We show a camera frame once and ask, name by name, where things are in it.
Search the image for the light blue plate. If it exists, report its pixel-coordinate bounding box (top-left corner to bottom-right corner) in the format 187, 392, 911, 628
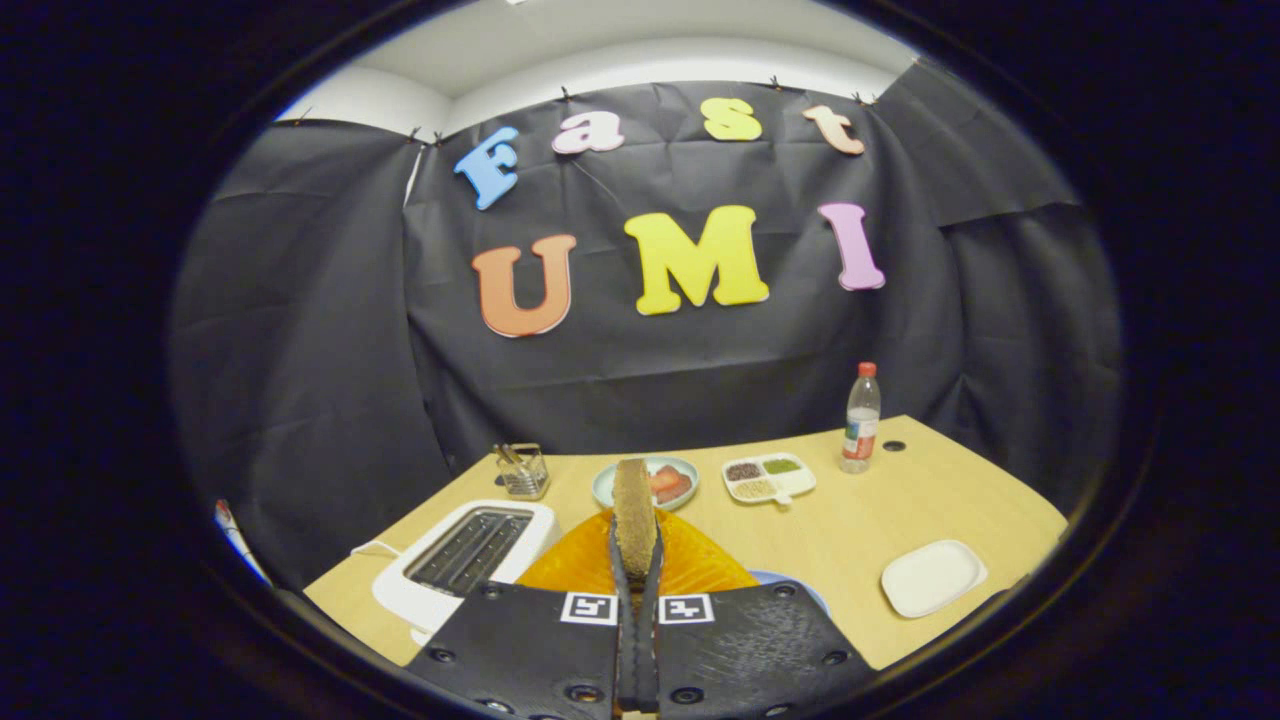
748, 570, 831, 616

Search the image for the white and red object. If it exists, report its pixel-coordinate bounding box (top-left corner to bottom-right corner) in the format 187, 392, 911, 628
213, 500, 271, 586

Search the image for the black backdrop cloth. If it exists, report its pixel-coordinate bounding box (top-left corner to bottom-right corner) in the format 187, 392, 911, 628
168, 60, 1123, 591

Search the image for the white divided condiment tray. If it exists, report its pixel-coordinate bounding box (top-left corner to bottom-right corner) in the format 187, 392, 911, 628
722, 453, 817, 508

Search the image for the clear red-capped water bottle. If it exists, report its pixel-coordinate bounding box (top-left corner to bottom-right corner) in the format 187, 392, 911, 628
841, 362, 882, 474

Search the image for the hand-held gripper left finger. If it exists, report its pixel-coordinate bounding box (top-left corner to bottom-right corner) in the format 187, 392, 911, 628
405, 508, 641, 719

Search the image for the clear glass utensil holder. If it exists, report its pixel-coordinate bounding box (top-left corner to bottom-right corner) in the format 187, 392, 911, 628
493, 443, 551, 501

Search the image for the teal plate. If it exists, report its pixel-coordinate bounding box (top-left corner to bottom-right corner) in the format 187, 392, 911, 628
592, 456, 700, 512

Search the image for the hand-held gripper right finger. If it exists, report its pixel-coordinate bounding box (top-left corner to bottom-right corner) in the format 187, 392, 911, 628
638, 508, 879, 719

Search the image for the white square plate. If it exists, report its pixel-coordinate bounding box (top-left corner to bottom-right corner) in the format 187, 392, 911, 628
880, 540, 988, 619

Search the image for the brown bread slice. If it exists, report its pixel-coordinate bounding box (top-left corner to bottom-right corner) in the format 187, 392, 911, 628
612, 458, 661, 591

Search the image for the white toaster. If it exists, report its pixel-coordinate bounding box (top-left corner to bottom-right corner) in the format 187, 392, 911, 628
372, 500, 561, 646

